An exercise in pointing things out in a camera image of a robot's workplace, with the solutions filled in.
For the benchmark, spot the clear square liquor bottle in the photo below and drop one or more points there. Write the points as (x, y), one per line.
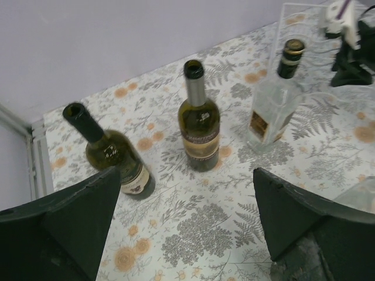
(275, 100)

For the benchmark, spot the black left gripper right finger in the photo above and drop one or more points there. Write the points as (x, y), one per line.
(310, 237)

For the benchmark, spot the floral patterned table mat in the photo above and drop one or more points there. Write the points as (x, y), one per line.
(205, 226)

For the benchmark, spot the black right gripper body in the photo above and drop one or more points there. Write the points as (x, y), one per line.
(355, 67)

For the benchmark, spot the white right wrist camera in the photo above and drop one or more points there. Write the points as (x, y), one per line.
(339, 18)

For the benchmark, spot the green bottle black neck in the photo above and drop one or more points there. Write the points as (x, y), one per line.
(107, 147)

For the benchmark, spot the green bottle silver neck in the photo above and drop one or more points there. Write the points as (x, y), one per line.
(199, 121)

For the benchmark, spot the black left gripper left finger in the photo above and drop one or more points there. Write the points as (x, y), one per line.
(60, 236)

